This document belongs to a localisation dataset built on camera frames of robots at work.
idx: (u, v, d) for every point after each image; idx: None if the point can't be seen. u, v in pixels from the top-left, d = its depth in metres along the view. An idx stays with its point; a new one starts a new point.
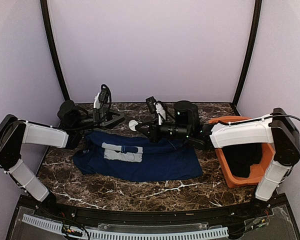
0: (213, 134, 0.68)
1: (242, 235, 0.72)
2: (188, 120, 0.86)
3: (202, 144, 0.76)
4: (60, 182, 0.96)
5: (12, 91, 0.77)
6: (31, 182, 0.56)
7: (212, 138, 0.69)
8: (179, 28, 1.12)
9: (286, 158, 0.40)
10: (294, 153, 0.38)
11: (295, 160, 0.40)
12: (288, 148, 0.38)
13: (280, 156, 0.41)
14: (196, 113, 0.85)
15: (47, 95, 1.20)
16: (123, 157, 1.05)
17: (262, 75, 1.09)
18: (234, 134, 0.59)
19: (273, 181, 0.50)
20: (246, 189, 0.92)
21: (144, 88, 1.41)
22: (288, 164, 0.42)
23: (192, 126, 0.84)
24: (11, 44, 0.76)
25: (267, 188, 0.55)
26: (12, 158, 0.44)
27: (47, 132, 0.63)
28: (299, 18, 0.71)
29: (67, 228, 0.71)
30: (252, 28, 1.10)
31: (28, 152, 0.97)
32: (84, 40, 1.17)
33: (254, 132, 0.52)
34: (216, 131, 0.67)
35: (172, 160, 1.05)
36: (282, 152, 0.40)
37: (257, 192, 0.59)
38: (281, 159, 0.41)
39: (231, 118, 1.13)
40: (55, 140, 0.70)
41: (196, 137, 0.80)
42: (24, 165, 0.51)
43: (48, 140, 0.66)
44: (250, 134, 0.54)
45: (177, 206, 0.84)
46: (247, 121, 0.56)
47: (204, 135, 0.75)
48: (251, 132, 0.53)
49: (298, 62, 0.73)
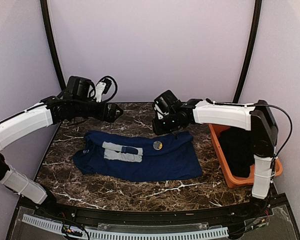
0: (196, 109, 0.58)
1: (241, 235, 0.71)
2: (166, 105, 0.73)
3: (185, 116, 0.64)
4: (60, 182, 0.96)
5: (11, 90, 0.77)
6: (26, 189, 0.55)
7: (194, 112, 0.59)
8: (180, 29, 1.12)
9: (259, 148, 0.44)
10: (268, 146, 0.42)
11: (267, 152, 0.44)
12: (263, 139, 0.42)
13: (255, 145, 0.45)
14: (171, 95, 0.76)
15: (47, 95, 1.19)
16: (123, 157, 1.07)
17: (263, 76, 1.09)
18: (216, 113, 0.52)
19: (264, 176, 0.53)
20: (245, 188, 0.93)
21: (143, 88, 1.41)
22: (259, 154, 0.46)
23: (172, 106, 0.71)
24: (10, 43, 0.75)
25: (262, 186, 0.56)
26: None
27: (26, 121, 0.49)
28: (299, 19, 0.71)
29: (67, 228, 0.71)
30: (252, 28, 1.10)
31: (28, 152, 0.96)
32: (84, 40, 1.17)
33: (235, 116, 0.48)
34: (200, 107, 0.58)
35: (172, 159, 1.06)
36: (258, 142, 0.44)
37: (254, 191, 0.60)
38: (254, 148, 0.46)
39: (220, 128, 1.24)
40: (38, 124, 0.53)
41: (179, 109, 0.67)
42: (15, 175, 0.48)
43: (36, 125, 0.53)
44: (231, 119, 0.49)
45: (177, 206, 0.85)
46: (232, 105, 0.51)
47: (187, 107, 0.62)
48: (233, 117, 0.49)
49: (298, 63, 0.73)
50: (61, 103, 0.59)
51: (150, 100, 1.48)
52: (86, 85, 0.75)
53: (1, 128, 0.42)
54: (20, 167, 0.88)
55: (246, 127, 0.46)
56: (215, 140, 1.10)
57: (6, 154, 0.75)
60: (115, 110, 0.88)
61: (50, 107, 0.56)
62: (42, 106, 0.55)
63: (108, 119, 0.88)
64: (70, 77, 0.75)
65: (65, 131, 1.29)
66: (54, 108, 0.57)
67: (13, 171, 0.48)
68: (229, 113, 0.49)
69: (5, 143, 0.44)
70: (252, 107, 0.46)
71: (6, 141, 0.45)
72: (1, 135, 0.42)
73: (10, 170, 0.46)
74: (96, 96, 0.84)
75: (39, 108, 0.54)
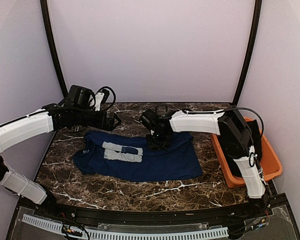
0: (172, 119, 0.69)
1: (242, 235, 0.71)
2: (148, 122, 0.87)
3: (163, 127, 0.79)
4: (60, 182, 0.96)
5: (12, 90, 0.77)
6: (26, 189, 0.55)
7: (171, 123, 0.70)
8: (180, 28, 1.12)
9: (231, 150, 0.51)
10: (238, 148, 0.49)
11: (239, 153, 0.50)
12: (233, 142, 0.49)
13: (226, 148, 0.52)
14: (150, 112, 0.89)
15: (47, 95, 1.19)
16: (122, 157, 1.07)
17: (263, 75, 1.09)
18: (190, 121, 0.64)
19: (252, 175, 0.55)
20: (245, 188, 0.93)
21: (143, 87, 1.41)
22: (233, 156, 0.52)
23: (153, 122, 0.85)
24: (11, 44, 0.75)
25: (254, 186, 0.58)
26: None
27: (27, 125, 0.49)
28: (299, 19, 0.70)
29: (67, 228, 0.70)
30: (252, 28, 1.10)
31: (27, 152, 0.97)
32: (83, 40, 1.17)
33: (207, 123, 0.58)
34: (175, 117, 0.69)
35: (172, 159, 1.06)
36: (229, 145, 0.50)
37: (249, 191, 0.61)
38: (227, 150, 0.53)
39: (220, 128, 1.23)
40: (38, 129, 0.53)
41: (158, 122, 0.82)
42: (14, 176, 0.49)
43: (36, 131, 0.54)
44: (204, 125, 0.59)
45: (177, 206, 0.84)
46: (201, 113, 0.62)
47: (164, 119, 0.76)
48: (205, 124, 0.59)
49: (298, 63, 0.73)
50: (62, 111, 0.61)
51: (150, 100, 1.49)
52: (87, 94, 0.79)
53: (3, 130, 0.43)
54: (20, 166, 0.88)
55: (217, 132, 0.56)
56: (215, 141, 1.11)
57: (6, 154, 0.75)
60: (114, 118, 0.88)
61: (52, 114, 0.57)
62: (44, 112, 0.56)
63: (108, 127, 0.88)
64: (71, 86, 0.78)
65: (65, 131, 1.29)
66: (55, 116, 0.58)
67: (12, 171, 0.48)
68: (203, 121, 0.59)
69: (5, 146, 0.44)
70: (220, 114, 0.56)
71: (7, 144, 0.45)
72: (2, 138, 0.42)
73: (9, 171, 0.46)
74: (95, 106, 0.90)
75: (42, 114, 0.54)
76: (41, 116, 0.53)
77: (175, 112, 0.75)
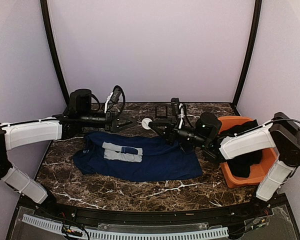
0: (221, 146, 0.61)
1: (241, 235, 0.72)
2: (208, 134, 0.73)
3: (214, 158, 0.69)
4: (60, 182, 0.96)
5: (12, 90, 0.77)
6: (27, 188, 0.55)
7: (221, 150, 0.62)
8: (180, 29, 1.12)
9: (290, 157, 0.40)
10: (299, 153, 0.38)
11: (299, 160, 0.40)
12: (290, 148, 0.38)
13: (286, 158, 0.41)
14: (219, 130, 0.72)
15: (47, 95, 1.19)
16: (122, 157, 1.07)
17: (263, 76, 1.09)
18: (241, 143, 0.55)
19: (275, 181, 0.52)
20: (245, 188, 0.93)
21: (143, 87, 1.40)
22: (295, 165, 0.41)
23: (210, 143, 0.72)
24: (10, 43, 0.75)
25: (269, 188, 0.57)
26: (2, 170, 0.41)
27: (38, 129, 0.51)
28: None
29: (67, 228, 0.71)
30: (252, 28, 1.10)
31: (28, 152, 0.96)
32: (83, 40, 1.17)
33: (260, 139, 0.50)
34: (224, 143, 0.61)
35: (172, 159, 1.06)
36: (287, 153, 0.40)
37: (259, 191, 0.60)
38: (286, 161, 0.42)
39: (231, 118, 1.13)
40: (45, 135, 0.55)
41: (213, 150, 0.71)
42: (17, 173, 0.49)
43: (44, 136, 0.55)
44: (258, 142, 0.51)
45: (177, 206, 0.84)
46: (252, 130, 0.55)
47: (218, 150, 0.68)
48: (258, 140, 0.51)
49: (298, 62, 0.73)
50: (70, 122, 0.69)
51: (150, 100, 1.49)
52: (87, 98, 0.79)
53: (16, 129, 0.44)
54: (21, 166, 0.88)
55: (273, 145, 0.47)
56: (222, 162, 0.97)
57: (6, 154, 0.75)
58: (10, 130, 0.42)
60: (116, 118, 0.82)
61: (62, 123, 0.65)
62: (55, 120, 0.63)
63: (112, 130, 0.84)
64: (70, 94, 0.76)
65: None
66: (65, 126, 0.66)
67: (16, 169, 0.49)
68: (254, 138, 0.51)
69: (14, 144, 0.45)
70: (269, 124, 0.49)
71: (16, 143, 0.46)
72: (13, 136, 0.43)
73: (13, 168, 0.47)
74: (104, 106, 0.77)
75: (52, 122, 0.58)
76: (52, 123, 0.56)
77: (223, 139, 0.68)
